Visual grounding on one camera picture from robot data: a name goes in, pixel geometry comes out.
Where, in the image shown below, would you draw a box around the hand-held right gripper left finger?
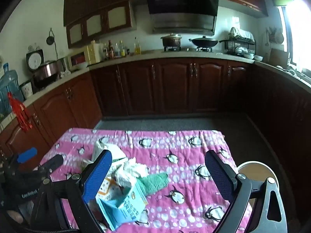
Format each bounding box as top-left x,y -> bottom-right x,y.
30,150 -> 113,233

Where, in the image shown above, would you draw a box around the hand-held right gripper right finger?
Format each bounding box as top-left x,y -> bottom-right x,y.
205,150 -> 286,233

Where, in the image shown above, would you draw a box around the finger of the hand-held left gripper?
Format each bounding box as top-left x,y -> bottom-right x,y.
22,154 -> 64,182
7,148 -> 38,169

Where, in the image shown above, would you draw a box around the green white tissue pack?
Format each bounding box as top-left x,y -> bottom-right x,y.
92,137 -> 129,168

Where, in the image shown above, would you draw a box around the white tissue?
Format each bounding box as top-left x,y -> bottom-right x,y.
114,158 -> 149,190

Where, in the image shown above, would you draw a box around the cream plastic bucket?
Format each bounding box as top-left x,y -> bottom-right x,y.
236,161 -> 278,214

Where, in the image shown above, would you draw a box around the light blue carton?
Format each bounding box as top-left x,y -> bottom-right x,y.
97,182 -> 149,231

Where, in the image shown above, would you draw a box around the green knitted cloth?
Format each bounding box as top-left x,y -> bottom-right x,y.
137,172 -> 169,195

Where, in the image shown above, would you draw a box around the person's left hand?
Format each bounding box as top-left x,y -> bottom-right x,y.
7,203 -> 33,225

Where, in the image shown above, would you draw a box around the pink penguin print blanket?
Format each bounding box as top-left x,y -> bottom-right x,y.
39,127 -> 253,233

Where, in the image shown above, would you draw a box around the red hanging ornament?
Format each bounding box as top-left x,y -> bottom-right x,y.
7,92 -> 33,133

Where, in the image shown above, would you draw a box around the white mug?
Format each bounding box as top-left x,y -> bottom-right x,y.
19,82 -> 33,100

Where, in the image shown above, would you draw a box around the blue water jug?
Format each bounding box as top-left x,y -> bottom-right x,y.
0,63 -> 25,117

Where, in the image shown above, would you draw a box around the silver rice cooker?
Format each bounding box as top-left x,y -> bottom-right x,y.
33,61 -> 61,88

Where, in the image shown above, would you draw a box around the round dial kitchen scale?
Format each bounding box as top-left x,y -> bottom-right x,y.
26,49 -> 44,72

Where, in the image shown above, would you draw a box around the wooden lower cabinets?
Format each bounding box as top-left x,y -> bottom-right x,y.
0,58 -> 311,165

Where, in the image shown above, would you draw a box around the wooden cabinets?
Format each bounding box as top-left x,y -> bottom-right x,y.
0,58 -> 311,165
64,0 -> 269,49

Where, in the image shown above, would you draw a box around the white microwave oven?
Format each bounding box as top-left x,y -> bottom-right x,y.
67,51 -> 86,71

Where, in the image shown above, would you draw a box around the black hanging ladle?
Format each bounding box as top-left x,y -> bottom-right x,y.
46,29 -> 55,46

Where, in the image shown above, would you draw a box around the cream plastic container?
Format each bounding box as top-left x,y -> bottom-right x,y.
84,42 -> 104,63

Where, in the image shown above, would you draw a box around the dark brown sauce bottle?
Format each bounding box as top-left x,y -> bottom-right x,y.
107,40 -> 115,59

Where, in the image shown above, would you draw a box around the gas stove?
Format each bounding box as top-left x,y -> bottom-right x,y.
163,46 -> 214,52

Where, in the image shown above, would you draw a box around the stone countertop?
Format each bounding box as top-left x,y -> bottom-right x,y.
0,50 -> 311,127

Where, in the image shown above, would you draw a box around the wooden cutting board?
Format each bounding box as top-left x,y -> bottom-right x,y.
269,48 -> 289,66

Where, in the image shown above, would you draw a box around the black dish rack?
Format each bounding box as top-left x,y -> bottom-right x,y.
224,27 -> 257,55

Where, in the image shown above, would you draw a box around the black wok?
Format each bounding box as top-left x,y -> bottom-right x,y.
189,36 -> 229,49

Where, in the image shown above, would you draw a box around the brown lidded cooking pot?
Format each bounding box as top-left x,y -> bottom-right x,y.
160,33 -> 183,49

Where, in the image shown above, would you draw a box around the wooden upper cabinets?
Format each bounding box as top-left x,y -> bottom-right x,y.
64,0 -> 269,49

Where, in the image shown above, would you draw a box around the kitchen window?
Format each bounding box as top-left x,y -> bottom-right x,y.
278,0 -> 311,78

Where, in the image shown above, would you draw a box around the black steel range hood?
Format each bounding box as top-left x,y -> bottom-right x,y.
146,0 -> 219,36

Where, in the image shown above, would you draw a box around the wall utensil holder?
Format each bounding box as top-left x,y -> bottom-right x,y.
266,27 -> 277,45

